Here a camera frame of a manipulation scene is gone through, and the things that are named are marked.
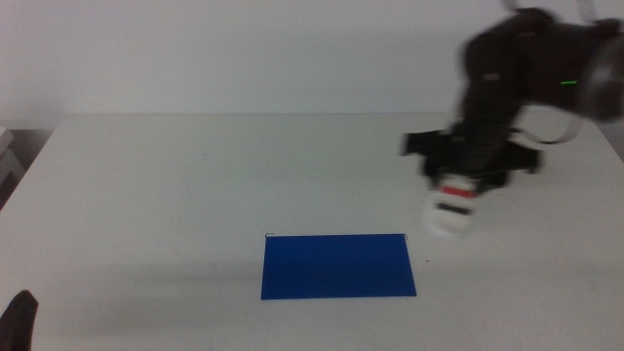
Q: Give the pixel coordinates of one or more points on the blue rectangular mat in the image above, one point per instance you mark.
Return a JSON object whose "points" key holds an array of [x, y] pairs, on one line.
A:
{"points": [[336, 265]]}

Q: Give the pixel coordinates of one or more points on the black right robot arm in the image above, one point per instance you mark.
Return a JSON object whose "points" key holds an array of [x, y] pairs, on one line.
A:
{"points": [[526, 63]]}

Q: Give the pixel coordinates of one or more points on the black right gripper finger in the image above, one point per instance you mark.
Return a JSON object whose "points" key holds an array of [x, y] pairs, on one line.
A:
{"points": [[495, 181], [432, 174]]}

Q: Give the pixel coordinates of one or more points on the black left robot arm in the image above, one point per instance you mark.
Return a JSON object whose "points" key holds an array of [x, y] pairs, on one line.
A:
{"points": [[17, 324]]}

